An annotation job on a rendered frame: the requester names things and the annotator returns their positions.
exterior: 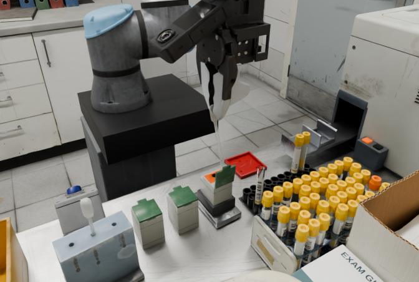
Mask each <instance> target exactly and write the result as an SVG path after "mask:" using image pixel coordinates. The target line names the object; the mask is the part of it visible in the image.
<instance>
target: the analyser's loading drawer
mask: <svg viewBox="0 0 419 282"><path fill-rule="evenodd" d="M303 132H309V133H310V134H311V136H310V138H311V139H310V142H309V144H308V148H307V154H306V157H308V156H311V155H313V154H315V153H319V152H321V151H323V150H326V149H328V148H331V147H334V146H336V145H339V144H341V143H344V142H346V141H349V140H352V139H354V138H357V135H358V132H359V127H358V126H356V125H354V124H353V123H351V122H349V121H347V120H345V119H344V120H340V121H338V122H335V123H333V124H329V125H328V124H326V123H325V122H323V121H321V120H320V119H318V121H317V126H316V127H314V128H312V129H310V128H309V127H307V126H305V125H304V124H303V125H302V133H303ZM302 133H301V134H302ZM295 138H296V136H295V137H293V138H290V137H288V136H287V135H286V134H282V137H281V147H280V149H281V150H282V151H284V152H285V153H286V154H288V155H289V156H290V157H291V158H293V156H294V148H295V144H294V142H295Z"/></svg>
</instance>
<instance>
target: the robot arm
mask: <svg viewBox="0 0 419 282"><path fill-rule="evenodd" d="M264 2H265V0H201V1H199V2H198V3H197V4H195V5H194V6H192V5H191V4H189V1H188V0H141V1H140V4H141V10H136V11H134V8H133V6H132V5H131V4H118V5H113V6H107V7H103V8H100V9H96V10H94V11H91V12H89V13H88V14H86V15H85V17H84V31H85V34H84V36H85V38H86V41H87V47H88V51H89V57H90V63H91V66H92V72H93V76H94V78H93V83H92V91H91V96H90V99H91V103H92V107H93V109H95V110H96V111H98V112H102V113H107V114H120V113H126V112H131V111H134V110H138V109H141V108H142V107H144V106H146V105H147V104H149V102H150V101H151V99H152V97H151V92H150V88H149V86H148V84H147V82H146V80H145V78H144V76H143V74H142V71H141V67H140V60H142V59H151V58H156V57H161V58H162V59H163V60H164V61H166V62H167V63H170V64H173V63H174V62H176V61H177V60H178V59H179V58H180V57H182V56H183V55H184V54H186V53H189V52H191V51H192V50H193V49H194V48H195V45H196V65H197V69H198V75H199V78H200V84H201V86H202V89H203V94H204V97H205V100H206V103H207V105H208V108H209V107H210V106H211V105H213V104H214V106H213V113H214V114H215V116H216V118H217V119H218V120H222V119H223V117H224V116H225V115H226V113H227V111H228V109H229V106H230V105H233V104H234V103H236V102H237V101H239V100H241V99H243V98H245V97H246V96H247V95H248V94H249V92H250V86H249V84H247V83H244V82H241V81H240V79H239V69H238V67H237V64H239V63H241V64H246V63H249V62H253V61H255V62H258V61H263V60H266V59H267V57H268V50H269V36H270V29H271V24H269V23H266V22H264V21H263V17H264ZM264 35H266V48H265V52H262V53H258V52H261V46H260V45H258V44H259V36H264Z"/></svg>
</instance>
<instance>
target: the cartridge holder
mask: <svg viewBox="0 0 419 282"><path fill-rule="evenodd" d="M194 194H195V195H196V197H197V198H198V205H199V207H200V209H201V210H202V211H203V213H204V214H205V215H206V216H207V217H208V218H209V220H210V221H211V222H212V224H213V225H214V226H215V227H216V228H219V227H221V226H223V225H225V224H227V223H229V222H231V221H233V220H236V219H238V218H240V217H241V211H240V210H239V209H238V208H237V207H236V206H235V197H234V196H233V195H232V198H230V199H228V200H225V201H223V202H221V203H219V204H217V205H215V206H213V205H212V204H211V203H210V201H209V200H208V199H207V198H206V197H205V196H204V195H203V194H202V192H201V189H199V190H197V192H195V193H194Z"/></svg>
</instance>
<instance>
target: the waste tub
mask: <svg viewBox="0 0 419 282"><path fill-rule="evenodd" d="M0 282H29V275H28V264H27V260H26V257H25V255H24V252H23V250H22V248H21V245H20V243H19V240H18V239H17V236H16V234H15V232H14V229H13V227H12V225H11V217H7V218H3V219H1V220H0Z"/></svg>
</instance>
